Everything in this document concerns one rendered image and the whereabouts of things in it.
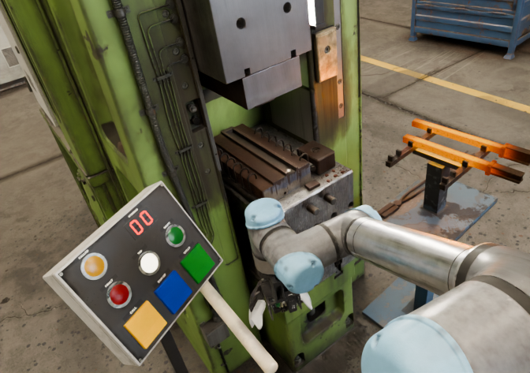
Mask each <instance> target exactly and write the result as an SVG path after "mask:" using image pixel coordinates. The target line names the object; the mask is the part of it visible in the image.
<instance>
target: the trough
mask: <svg viewBox="0 0 530 373"><path fill-rule="evenodd" d="M226 133H228V134H229V135H231V136H232V137H234V138H235V139H237V140H239V141H240V142H242V143H243V144H245V145H246V146H248V147H250V148H251V149H252V150H254V151H256V152H257V153H259V154H260V155H262V156H263V157H265V158H266V159H268V160H270V161H271V162H273V163H274V164H276V165H277V166H279V167H281V168H282V169H284V170H286V169H290V171H289V172H288V174H289V175H290V174H292V173H294V172H296V167H294V166H292V165H290V164H289V163H288V162H286V161H284V160H283V159H280V158H279V157H278V156H277V155H274V154H273V153H271V152H269V151H268V150H267V149H265V148H263V147H261V146H259V145H258V144H257V143H255V142H253V141H252V140H250V139H249V138H247V137H246V136H243V135H242V134H240V133H239V132H237V131H236V130H234V129H231V130H229V131H227V132H226Z"/></svg>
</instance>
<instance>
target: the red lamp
mask: <svg viewBox="0 0 530 373"><path fill-rule="evenodd" d="M128 298H129V290H128V288H127V287H126V286H125V285H122V284H118V285H116V286H114V287H113V288H112V290H111V291H110V299H111V301H112V302H113V303H114V304H117V305H121V304H124V303H125V302H126V301H127V300H128Z"/></svg>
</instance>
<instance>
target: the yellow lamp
mask: <svg viewBox="0 0 530 373"><path fill-rule="evenodd" d="M104 267H105V264H104V262H103V260H102V259H101V258H100V257H98V256H91V257H89V258H88V259H87V260H86V262H85V264H84V270H85V272H86V273H87V274H88V275H89V276H92V277H96V276H99V275H101V273H102V272H103V271H104Z"/></svg>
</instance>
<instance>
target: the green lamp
mask: <svg viewBox="0 0 530 373"><path fill-rule="evenodd" d="M183 237H184V235H183V232H182V231H181V229H180V228H178V227H173V228H171V229H170V231H169V233H168V238H169V240H170V242H171V243H173V244H180V243H181V242H182V240H183Z"/></svg>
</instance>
